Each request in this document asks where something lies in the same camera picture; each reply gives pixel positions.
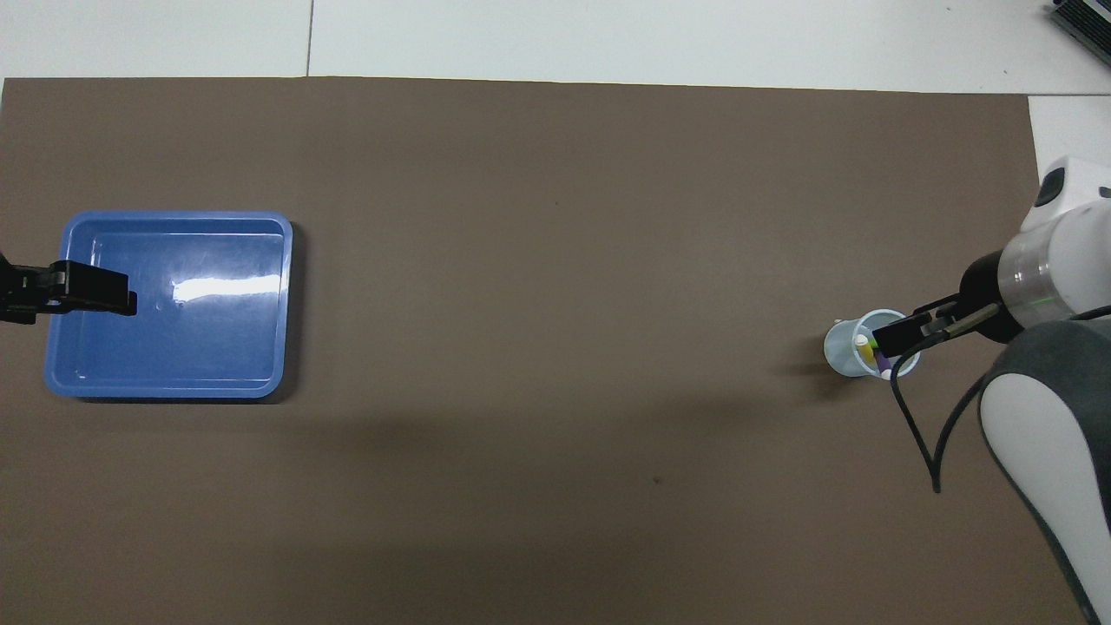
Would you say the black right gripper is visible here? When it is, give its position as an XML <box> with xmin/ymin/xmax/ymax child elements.
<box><xmin>871</xmin><ymin>252</ymin><xmax>1025</xmax><ymax>355</ymax></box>

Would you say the translucent plastic cup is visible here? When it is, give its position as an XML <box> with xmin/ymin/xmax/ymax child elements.
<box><xmin>823</xmin><ymin>308</ymin><xmax>921</xmax><ymax>381</ymax></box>

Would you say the blue plastic tray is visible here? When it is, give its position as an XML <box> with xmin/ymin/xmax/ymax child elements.
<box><xmin>43</xmin><ymin>211</ymin><xmax>294</xmax><ymax>400</ymax></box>

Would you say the grey ribbed device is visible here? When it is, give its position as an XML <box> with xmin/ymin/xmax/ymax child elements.
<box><xmin>1046</xmin><ymin>0</ymin><xmax>1111</xmax><ymax>55</ymax></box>

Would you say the brown table mat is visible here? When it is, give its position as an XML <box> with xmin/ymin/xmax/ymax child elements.
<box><xmin>0</xmin><ymin>76</ymin><xmax>1093</xmax><ymax>625</ymax></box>

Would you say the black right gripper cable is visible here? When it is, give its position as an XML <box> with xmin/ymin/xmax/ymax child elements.
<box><xmin>889</xmin><ymin>304</ymin><xmax>1111</xmax><ymax>494</ymax></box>

